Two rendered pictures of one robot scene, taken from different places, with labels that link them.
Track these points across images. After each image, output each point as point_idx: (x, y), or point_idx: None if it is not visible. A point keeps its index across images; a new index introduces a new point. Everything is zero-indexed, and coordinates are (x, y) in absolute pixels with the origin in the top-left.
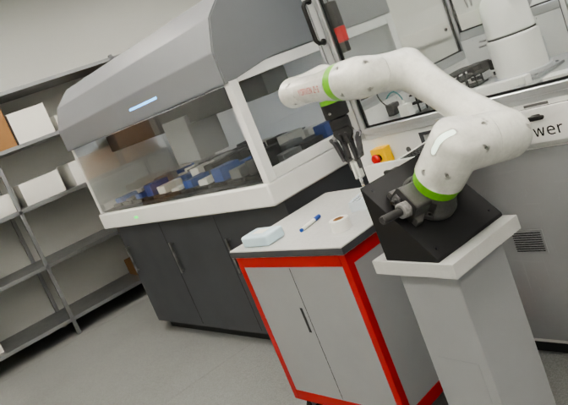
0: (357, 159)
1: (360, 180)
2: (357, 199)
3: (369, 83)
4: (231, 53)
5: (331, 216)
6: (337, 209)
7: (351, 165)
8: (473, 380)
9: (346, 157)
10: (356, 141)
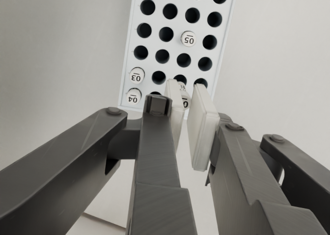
0: (145, 100)
1: (184, 91)
2: (197, 2)
3: None
4: None
5: (324, 13)
6: (311, 89)
7: (212, 107)
8: None
9: (248, 141)
10: (44, 175)
